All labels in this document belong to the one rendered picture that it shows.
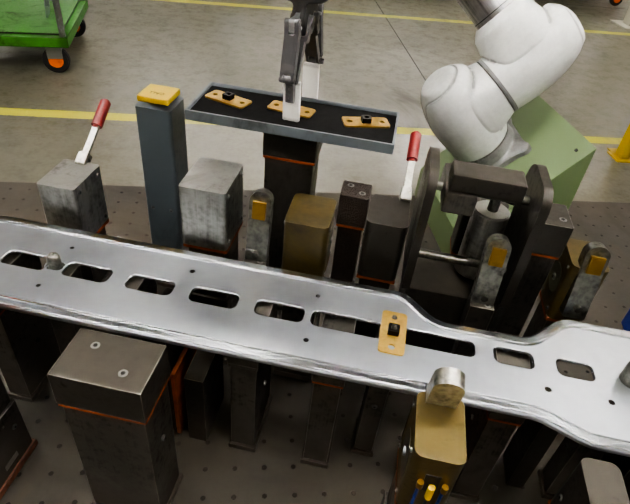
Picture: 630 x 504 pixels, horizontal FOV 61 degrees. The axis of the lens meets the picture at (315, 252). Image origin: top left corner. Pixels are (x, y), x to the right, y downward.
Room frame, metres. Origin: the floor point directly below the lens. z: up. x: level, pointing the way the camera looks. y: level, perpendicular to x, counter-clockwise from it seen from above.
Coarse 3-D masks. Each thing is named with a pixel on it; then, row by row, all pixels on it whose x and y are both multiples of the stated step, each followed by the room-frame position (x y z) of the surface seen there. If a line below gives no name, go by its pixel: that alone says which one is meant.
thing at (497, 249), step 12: (492, 240) 0.67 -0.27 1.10; (504, 240) 0.67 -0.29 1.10; (492, 252) 0.66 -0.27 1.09; (504, 252) 0.66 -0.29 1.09; (480, 264) 0.67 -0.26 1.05; (492, 264) 0.66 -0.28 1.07; (504, 264) 0.66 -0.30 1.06; (480, 276) 0.66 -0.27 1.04; (492, 276) 0.66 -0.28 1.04; (480, 288) 0.65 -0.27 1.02; (492, 288) 0.65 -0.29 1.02; (480, 300) 0.65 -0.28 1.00; (492, 300) 0.65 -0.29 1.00
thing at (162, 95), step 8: (152, 88) 0.95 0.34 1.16; (160, 88) 0.95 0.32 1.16; (168, 88) 0.96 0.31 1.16; (176, 88) 0.96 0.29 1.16; (144, 96) 0.91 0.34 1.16; (152, 96) 0.91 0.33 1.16; (160, 96) 0.92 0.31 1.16; (168, 96) 0.92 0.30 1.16; (176, 96) 0.94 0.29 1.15; (160, 104) 0.91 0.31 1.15; (168, 104) 0.91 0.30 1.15
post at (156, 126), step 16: (144, 112) 0.91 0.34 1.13; (160, 112) 0.90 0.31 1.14; (176, 112) 0.93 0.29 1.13; (144, 128) 0.91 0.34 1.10; (160, 128) 0.90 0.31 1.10; (176, 128) 0.92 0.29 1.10; (144, 144) 0.91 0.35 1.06; (160, 144) 0.90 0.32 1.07; (176, 144) 0.92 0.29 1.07; (144, 160) 0.91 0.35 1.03; (160, 160) 0.90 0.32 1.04; (176, 160) 0.91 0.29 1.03; (144, 176) 0.91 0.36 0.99; (160, 176) 0.90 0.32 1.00; (176, 176) 0.91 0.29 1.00; (160, 192) 0.90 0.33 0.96; (176, 192) 0.90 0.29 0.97; (160, 208) 0.90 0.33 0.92; (176, 208) 0.90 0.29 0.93; (160, 224) 0.91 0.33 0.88; (176, 224) 0.90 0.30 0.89; (160, 240) 0.91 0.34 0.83; (176, 240) 0.90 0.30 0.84
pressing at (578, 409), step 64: (0, 256) 0.62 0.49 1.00; (64, 256) 0.63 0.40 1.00; (128, 256) 0.65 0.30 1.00; (192, 256) 0.67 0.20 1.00; (64, 320) 0.51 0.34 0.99; (128, 320) 0.52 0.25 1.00; (192, 320) 0.53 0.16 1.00; (256, 320) 0.54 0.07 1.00; (384, 384) 0.46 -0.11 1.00; (512, 384) 0.48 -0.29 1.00; (576, 384) 0.49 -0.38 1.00
